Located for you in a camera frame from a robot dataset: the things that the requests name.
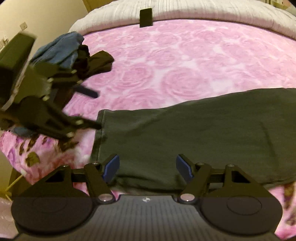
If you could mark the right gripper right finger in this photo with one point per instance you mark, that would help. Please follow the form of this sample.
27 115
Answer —
196 177

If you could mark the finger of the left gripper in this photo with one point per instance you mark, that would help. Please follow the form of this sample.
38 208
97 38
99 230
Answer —
84 123
85 91

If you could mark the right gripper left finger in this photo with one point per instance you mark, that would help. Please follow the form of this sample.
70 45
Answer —
98 175

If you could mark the dark grey jeans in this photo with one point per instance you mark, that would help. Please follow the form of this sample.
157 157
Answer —
254 130

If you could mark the black folded garment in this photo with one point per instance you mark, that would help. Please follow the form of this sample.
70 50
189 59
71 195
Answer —
86 66

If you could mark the blue denim jeans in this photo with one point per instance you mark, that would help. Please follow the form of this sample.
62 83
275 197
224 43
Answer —
63 51

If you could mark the pink rose blanket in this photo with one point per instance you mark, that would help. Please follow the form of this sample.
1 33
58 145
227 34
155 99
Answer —
160 66

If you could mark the black smartphone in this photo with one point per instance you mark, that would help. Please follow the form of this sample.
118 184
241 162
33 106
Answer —
145 18

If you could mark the white striped duvet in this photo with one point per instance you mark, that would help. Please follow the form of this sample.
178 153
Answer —
124 13

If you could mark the beige wall switch plate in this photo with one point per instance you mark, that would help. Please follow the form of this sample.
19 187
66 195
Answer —
23 26

